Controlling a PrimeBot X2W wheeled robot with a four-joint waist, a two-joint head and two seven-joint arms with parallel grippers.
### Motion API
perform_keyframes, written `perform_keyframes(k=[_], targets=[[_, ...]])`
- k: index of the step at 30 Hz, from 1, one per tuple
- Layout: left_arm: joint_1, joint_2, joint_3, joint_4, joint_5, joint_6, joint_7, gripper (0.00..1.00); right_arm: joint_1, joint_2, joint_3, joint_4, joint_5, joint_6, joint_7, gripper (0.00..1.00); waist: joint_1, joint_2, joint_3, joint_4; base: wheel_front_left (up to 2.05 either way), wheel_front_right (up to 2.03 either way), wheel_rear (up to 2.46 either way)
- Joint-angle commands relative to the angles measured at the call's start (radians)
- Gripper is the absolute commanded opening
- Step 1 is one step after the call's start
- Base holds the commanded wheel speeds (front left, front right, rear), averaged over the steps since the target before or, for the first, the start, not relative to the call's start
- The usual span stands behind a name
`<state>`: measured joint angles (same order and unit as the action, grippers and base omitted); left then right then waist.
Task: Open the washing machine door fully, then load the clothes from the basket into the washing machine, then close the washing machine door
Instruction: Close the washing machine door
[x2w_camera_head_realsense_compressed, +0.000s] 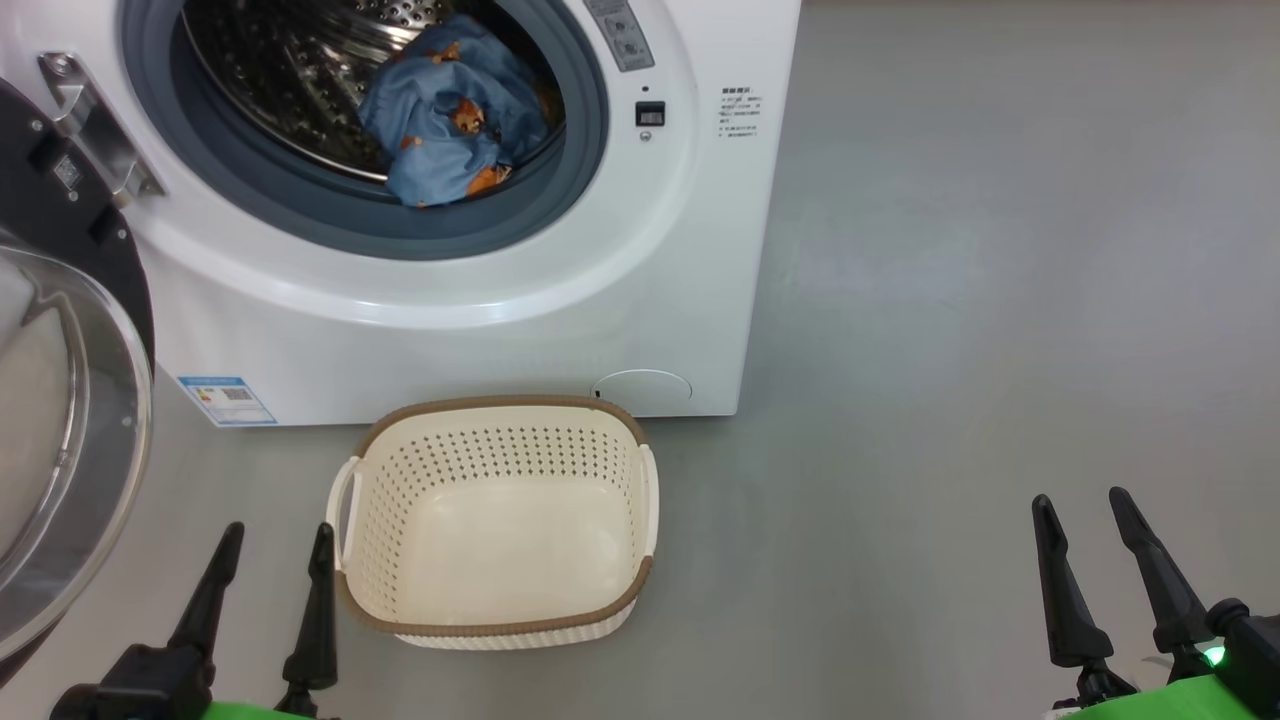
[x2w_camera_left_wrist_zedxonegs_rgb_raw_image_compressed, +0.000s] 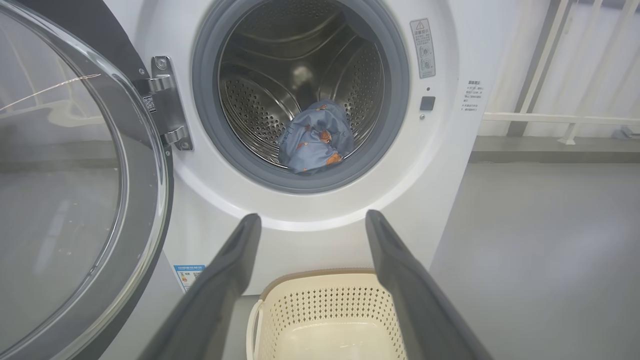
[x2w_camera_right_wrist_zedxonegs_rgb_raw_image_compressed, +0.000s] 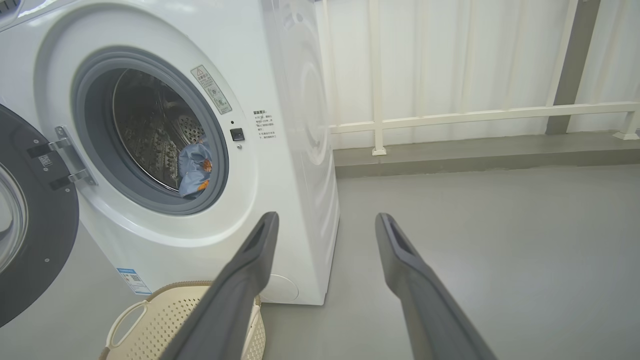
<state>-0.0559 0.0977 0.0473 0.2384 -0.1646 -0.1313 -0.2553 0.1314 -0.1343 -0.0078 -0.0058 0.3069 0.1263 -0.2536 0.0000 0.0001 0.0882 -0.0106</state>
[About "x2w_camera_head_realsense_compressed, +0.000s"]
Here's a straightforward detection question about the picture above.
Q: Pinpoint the white front-load washing machine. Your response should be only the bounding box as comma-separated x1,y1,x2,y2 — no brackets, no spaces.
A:
0,0,801,428

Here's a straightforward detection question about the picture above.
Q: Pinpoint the grey warning label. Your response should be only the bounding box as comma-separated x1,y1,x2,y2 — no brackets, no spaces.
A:
583,0,656,73

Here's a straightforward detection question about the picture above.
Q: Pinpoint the blue bear-print garment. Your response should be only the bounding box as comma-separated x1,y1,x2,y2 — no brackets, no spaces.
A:
358,12,551,208

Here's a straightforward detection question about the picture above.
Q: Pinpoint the cream perforated laundry basket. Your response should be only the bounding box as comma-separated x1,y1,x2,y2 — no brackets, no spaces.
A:
325,395,659,651

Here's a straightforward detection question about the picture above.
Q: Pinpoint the blue energy label sticker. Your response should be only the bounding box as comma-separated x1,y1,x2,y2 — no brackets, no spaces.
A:
178,375,278,428

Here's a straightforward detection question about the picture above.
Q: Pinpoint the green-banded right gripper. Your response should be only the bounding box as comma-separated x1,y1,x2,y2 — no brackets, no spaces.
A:
1031,487,1263,720

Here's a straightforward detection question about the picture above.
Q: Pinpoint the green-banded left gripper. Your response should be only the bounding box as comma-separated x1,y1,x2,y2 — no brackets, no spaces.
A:
165,521,338,720

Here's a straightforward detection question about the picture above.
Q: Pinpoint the black round glass machine door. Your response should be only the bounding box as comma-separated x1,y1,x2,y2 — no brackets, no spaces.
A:
0,50,166,691

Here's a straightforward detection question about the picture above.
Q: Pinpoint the round white filter cover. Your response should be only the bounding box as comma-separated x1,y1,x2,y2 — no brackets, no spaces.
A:
590,369,693,411

